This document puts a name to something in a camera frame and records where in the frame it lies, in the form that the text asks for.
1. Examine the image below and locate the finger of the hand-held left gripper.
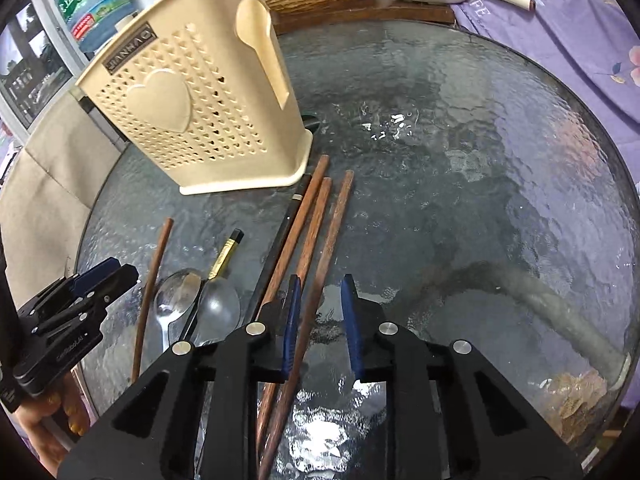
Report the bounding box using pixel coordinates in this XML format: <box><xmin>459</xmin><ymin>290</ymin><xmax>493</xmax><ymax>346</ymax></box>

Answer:
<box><xmin>31</xmin><ymin>264</ymin><xmax>141</xmax><ymax>336</ymax></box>
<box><xmin>17</xmin><ymin>257</ymin><xmax>122</xmax><ymax>323</ymax></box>

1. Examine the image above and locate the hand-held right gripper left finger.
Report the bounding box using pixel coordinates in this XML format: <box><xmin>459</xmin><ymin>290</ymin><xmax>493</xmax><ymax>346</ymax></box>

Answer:
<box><xmin>57</xmin><ymin>274</ymin><xmax>303</xmax><ymax>480</ymax></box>

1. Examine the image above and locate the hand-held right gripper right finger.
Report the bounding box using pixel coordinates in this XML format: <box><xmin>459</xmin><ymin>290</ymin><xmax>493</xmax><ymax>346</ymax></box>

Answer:
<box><xmin>340</xmin><ymin>274</ymin><xmax>586</xmax><ymax>480</ymax></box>

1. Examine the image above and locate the beige plastic utensil holder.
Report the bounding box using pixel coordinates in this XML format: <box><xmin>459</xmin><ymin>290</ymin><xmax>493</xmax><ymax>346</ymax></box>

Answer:
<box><xmin>75</xmin><ymin>0</ymin><xmax>315</xmax><ymax>196</ymax></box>

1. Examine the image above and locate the person's left hand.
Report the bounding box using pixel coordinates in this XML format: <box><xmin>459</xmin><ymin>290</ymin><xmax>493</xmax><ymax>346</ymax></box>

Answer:
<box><xmin>12</xmin><ymin>389</ymin><xmax>93</xmax><ymax>467</ymax></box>

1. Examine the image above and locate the thin brown wooden chopstick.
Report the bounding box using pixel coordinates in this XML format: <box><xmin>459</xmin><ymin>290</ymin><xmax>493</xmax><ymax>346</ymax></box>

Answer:
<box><xmin>131</xmin><ymin>217</ymin><xmax>175</xmax><ymax>383</ymax></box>

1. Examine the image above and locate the metal spoon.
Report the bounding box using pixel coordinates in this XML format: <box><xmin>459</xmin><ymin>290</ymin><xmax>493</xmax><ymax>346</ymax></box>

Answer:
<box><xmin>192</xmin><ymin>276</ymin><xmax>242</xmax><ymax>348</ymax></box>
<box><xmin>154</xmin><ymin>268</ymin><xmax>203</xmax><ymax>356</ymax></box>

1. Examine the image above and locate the black and gold chopstick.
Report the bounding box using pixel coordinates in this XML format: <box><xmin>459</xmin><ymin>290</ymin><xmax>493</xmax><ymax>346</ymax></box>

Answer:
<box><xmin>177</xmin><ymin>229</ymin><xmax>245</xmax><ymax>343</ymax></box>

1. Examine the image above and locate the beige cloth cover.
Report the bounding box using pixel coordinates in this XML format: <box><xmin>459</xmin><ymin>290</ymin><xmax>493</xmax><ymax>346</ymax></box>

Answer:
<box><xmin>0</xmin><ymin>92</ymin><xmax>121</xmax><ymax>311</ymax></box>

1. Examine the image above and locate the glass window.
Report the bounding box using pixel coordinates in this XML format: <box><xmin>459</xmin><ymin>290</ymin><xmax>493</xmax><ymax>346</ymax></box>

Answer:
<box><xmin>0</xmin><ymin>0</ymin><xmax>88</xmax><ymax>131</ymax></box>

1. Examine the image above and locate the blue water jug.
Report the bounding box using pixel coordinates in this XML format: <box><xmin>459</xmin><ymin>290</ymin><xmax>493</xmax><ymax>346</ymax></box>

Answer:
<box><xmin>54</xmin><ymin>0</ymin><xmax>138</xmax><ymax>53</ymax></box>

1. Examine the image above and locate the purple floral cloth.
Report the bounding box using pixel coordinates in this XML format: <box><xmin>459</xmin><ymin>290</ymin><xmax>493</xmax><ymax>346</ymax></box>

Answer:
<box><xmin>450</xmin><ymin>0</ymin><xmax>640</xmax><ymax>196</ymax></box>

